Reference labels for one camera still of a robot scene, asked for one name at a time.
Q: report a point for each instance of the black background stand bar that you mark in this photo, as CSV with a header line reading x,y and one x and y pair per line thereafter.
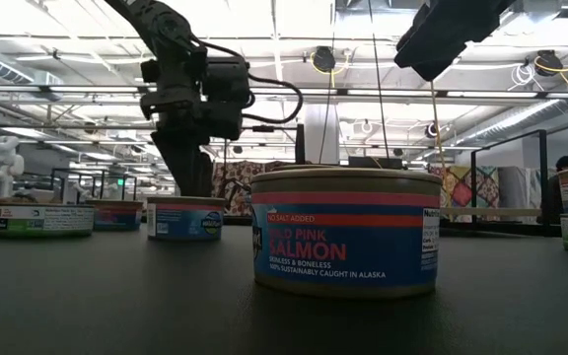
x,y
264,128

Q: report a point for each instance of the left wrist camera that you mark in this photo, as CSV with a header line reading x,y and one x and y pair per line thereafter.
x,y
227,81

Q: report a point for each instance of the pale hanging cloth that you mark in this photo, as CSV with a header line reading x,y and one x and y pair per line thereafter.
x,y
511,192

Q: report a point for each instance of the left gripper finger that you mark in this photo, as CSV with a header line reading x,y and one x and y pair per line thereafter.
x,y
192,167

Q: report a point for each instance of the black computer case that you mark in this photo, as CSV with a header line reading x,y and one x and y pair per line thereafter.
x,y
375,163

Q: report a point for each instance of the black table mat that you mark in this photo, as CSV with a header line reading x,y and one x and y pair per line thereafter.
x,y
116,296

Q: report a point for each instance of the colourful patchwork quilt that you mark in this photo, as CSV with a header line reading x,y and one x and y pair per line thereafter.
x,y
461,194

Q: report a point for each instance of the brown patterned cloth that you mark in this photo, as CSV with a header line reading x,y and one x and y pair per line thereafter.
x,y
234,182

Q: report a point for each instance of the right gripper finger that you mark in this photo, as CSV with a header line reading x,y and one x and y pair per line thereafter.
x,y
442,39

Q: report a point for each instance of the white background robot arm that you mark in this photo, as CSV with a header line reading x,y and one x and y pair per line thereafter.
x,y
3,163

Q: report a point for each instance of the person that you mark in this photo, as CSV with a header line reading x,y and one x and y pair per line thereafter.
x,y
566,163

